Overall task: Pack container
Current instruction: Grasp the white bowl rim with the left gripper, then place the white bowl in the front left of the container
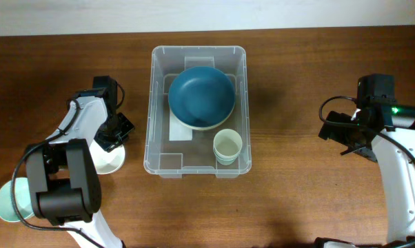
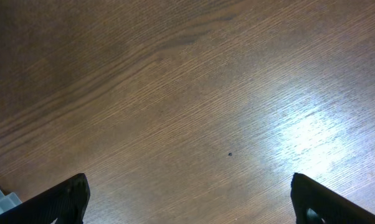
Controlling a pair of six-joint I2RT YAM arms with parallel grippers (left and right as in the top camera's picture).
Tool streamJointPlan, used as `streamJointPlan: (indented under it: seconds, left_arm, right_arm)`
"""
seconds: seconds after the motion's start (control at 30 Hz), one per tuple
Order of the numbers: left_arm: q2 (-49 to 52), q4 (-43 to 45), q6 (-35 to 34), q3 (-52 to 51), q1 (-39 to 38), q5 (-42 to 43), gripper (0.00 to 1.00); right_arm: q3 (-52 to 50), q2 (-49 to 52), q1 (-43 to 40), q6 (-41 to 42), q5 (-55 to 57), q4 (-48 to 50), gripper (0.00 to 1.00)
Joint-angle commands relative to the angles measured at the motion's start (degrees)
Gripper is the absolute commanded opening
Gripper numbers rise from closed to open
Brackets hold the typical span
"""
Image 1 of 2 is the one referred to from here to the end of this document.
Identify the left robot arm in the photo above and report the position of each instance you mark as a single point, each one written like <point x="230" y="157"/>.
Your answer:
<point x="63" y="170"/>

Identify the white bowl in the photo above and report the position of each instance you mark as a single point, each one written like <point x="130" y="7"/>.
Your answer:
<point x="107" y="162"/>

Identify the dark blue plate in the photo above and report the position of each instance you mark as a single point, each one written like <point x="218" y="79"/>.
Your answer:
<point x="201" y="86"/>

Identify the mint green cup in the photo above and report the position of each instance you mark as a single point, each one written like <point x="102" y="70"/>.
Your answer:
<point x="225" y="161"/>

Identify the cream cup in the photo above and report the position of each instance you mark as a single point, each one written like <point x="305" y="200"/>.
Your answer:
<point x="227" y="144"/>

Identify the mint green bowl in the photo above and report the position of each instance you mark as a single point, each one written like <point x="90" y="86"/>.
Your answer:
<point x="22" y="197"/>

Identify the grey cup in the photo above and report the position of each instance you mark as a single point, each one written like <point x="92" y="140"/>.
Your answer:
<point x="218" y="155"/>

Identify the cream plate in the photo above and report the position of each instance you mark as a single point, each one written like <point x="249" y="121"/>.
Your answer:
<point x="202" y="118"/>

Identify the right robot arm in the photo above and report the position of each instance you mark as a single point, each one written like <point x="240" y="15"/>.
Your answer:
<point x="382" y="131"/>

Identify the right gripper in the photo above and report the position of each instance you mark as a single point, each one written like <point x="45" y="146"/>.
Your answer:
<point x="336" y="133"/>

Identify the white label inside bin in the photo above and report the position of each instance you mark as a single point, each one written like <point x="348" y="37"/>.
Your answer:
<point x="177" y="131"/>

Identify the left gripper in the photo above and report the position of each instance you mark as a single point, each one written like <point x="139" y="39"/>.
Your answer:
<point x="112" y="143"/>

